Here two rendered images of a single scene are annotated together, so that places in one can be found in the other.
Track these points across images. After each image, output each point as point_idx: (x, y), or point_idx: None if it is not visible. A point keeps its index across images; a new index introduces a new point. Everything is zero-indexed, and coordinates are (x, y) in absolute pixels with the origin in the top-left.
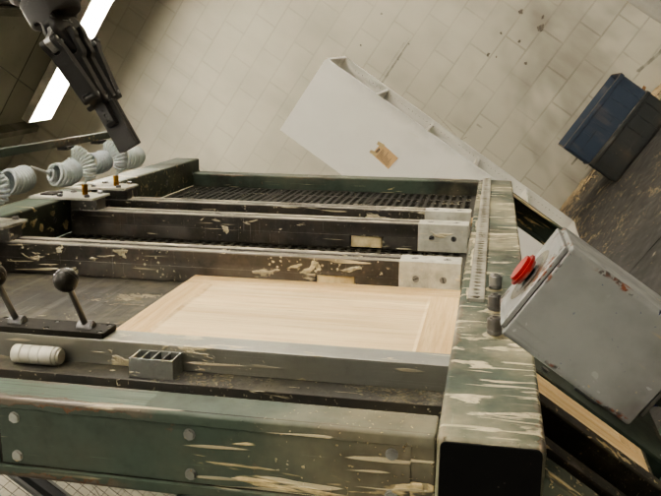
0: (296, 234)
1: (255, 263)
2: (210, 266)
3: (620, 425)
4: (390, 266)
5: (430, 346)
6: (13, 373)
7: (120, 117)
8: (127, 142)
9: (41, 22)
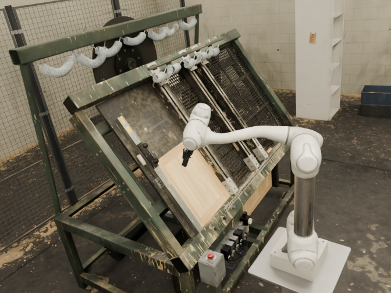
0: (224, 128)
1: (201, 149)
2: None
3: None
4: (223, 178)
5: (204, 217)
6: (134, 160)
7: (186, 162)
8: (184, 165)
9: None
